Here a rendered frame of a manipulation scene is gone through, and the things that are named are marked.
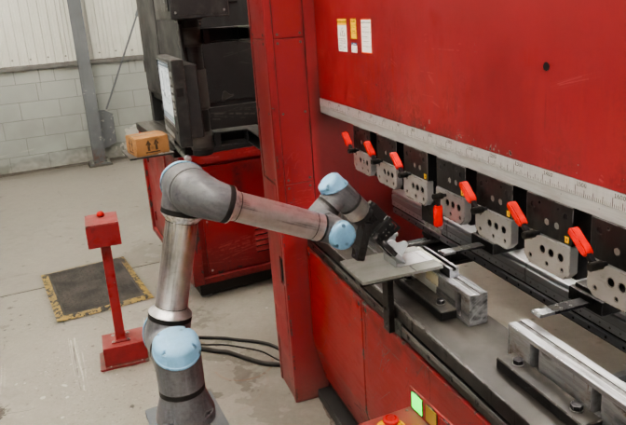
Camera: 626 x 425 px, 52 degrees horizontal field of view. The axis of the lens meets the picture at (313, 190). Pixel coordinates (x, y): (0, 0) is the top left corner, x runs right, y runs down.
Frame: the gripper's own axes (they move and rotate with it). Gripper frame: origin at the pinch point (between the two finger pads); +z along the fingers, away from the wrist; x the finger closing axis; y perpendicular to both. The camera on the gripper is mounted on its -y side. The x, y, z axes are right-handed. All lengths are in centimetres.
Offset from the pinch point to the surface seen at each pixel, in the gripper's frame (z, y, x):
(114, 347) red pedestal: 14, -122, 159
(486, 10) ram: -50, 53, -34
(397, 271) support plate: -1.3, -3.2, -6.6
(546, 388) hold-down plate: 11, -3, -62
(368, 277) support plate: -7.2, -10.2, -6.0
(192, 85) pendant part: -61, 2, 102
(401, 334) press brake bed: 15.5, -15.9, -6.2
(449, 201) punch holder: -11.5, 19.9, -17.6
